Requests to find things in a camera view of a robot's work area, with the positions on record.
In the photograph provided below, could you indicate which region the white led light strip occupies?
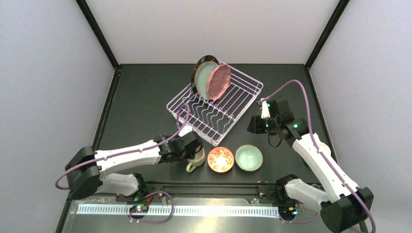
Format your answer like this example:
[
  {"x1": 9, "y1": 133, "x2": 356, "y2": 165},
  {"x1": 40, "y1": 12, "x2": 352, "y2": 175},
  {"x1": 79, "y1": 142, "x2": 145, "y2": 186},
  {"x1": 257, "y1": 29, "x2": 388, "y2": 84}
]
[{"x1": 75, "y1": 204, "x2": 279, "y2": 218}]

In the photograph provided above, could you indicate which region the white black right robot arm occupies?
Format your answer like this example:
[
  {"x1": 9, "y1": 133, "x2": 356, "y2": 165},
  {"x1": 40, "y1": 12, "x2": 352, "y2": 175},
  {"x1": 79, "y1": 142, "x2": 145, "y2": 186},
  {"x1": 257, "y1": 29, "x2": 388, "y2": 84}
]
[{"x1": 247, "y1": 99, "x2": 374, "y2": 233}]

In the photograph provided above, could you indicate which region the light blue mug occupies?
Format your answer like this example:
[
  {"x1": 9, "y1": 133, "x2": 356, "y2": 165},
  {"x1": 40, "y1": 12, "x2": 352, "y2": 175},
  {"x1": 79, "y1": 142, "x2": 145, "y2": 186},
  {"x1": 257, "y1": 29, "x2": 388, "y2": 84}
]
[{"x1": 318, "y1": 142, "x2": 332, "y2": 160}]

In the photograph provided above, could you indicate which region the orange floral small bowl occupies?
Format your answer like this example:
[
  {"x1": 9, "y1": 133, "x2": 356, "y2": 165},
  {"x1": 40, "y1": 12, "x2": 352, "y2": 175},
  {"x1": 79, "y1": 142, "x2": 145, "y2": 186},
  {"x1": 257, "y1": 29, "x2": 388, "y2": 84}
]
[{"x1": 206, "y1": 147, "x2": 235, "y2": 173}]

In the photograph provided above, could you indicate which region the black frame post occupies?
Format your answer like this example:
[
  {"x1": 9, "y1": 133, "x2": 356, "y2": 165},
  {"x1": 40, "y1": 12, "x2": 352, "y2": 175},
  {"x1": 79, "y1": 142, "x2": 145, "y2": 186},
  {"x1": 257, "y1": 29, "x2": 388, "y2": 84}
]
[
  {"x1": 305, "y1": 0, "x2": 350, "y2": 70},
  {"x1": 76, "y1": 0, "x2": 119, "y2": 70}
]

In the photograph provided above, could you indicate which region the black frame post left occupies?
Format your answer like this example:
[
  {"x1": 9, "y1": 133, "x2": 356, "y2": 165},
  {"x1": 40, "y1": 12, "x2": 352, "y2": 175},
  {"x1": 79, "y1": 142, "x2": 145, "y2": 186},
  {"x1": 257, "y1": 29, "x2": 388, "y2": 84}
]
[{"x1": 76, "y1": 0, "x2": 119, "y2": 70}]

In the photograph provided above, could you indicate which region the pink dotted plate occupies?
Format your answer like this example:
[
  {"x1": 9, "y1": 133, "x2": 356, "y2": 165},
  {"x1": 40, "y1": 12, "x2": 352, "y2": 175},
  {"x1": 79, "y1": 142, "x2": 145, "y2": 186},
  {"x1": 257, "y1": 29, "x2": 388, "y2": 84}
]
[{"x1": 206, "y1": 64, "x2": 231, "y2": 101}]

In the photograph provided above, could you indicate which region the green glazed small bowl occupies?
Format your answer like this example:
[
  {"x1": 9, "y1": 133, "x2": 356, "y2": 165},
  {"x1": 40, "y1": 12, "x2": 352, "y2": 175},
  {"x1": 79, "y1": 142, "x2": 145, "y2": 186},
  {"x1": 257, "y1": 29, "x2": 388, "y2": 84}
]
[{"x1": 235, "y1": 145, "x2": 263, "y2": 172}]

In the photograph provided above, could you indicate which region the black frame post right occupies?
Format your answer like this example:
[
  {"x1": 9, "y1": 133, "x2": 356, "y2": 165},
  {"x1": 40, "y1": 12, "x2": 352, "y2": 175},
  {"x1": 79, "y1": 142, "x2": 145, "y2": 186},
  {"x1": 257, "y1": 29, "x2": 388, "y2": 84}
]
[{"x1": 305, "y1": 0, "x2": 350, "y2": 70}]

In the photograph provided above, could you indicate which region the white wire dish rack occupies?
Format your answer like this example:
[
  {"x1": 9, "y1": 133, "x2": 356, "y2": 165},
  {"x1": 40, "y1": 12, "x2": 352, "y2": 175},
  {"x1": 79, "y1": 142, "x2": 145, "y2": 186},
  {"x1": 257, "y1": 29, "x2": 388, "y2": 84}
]
[{"x1": 166, "y1": 66, "x2": 264, "y2": 146}]

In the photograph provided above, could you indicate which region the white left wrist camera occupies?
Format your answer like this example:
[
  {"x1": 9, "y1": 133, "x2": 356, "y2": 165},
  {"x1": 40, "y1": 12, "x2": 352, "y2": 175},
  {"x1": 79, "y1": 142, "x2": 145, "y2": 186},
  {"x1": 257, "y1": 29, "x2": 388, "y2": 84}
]
[{"x1": 178, "y1": 125, "x2": 193, "y2": 137}]

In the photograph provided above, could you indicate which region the cream mug green handle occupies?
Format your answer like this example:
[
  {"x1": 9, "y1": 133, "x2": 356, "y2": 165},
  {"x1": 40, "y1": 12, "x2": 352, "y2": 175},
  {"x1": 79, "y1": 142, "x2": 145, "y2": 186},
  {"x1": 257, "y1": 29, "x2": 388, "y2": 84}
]
[{"x1": 186, "y1": 149, "x2": 206, "y2": 173}]

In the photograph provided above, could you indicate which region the green flower plate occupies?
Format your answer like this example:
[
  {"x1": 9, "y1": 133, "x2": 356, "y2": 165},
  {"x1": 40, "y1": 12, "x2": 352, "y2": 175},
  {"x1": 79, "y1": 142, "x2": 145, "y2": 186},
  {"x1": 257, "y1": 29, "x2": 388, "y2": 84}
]
[{"x1": 194, "y1": 61, "x2": 218, "y2": 100}]

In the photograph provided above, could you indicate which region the black striped rim dinner plate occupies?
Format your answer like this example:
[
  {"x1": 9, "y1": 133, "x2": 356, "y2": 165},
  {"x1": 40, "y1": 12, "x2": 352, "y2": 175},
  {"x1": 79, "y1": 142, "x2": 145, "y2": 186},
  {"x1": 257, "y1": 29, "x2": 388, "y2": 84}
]
[{"x1": 190, "y1": 55, "x2": 220, "y2": 100}]

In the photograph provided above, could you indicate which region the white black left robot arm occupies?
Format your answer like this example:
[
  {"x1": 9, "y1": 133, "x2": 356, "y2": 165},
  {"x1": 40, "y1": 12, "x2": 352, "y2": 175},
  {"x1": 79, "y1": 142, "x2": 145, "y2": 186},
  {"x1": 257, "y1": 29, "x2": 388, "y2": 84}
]
[{"x1": 65, "y1": 131, "x2": 203, "y2": 200}]

